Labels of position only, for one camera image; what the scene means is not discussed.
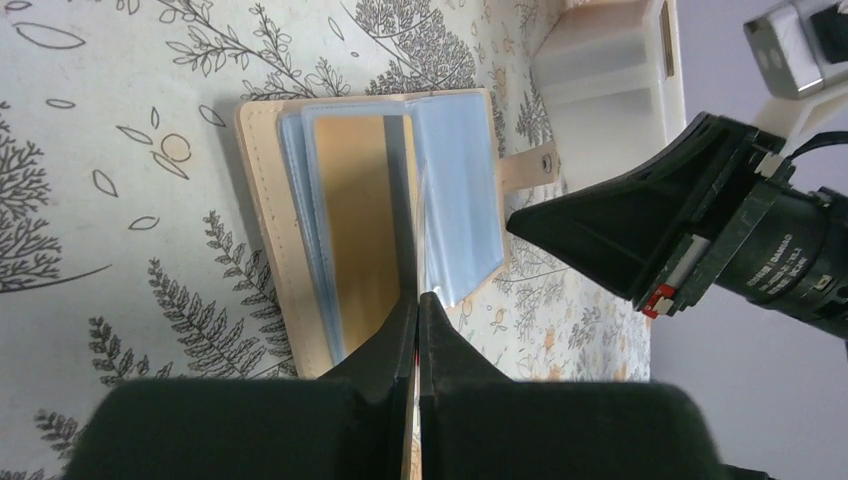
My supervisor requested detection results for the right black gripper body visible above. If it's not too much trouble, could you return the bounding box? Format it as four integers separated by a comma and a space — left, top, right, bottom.
629, 129, 848, 342

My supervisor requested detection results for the beige card holder wallet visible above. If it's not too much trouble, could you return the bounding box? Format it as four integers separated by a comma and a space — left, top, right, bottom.
235, 88, 560, 378

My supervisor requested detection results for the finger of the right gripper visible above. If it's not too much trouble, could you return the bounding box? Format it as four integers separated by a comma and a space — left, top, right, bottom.
506, 112, 759, 300

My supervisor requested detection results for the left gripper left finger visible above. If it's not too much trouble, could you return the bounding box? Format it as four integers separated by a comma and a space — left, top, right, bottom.
66, 291, 414, 479

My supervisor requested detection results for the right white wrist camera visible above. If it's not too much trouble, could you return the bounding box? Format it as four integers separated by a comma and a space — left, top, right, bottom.
743, 1, 847, 158

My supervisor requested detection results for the credit card in box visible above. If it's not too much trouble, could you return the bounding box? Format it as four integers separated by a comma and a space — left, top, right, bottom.
659, 1, 675, 78

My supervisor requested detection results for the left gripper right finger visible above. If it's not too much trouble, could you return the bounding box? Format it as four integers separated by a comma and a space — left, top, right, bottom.
418, 293, 727, 479

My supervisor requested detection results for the white card box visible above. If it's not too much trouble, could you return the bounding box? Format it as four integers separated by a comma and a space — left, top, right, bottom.
531, 0, 687, 192

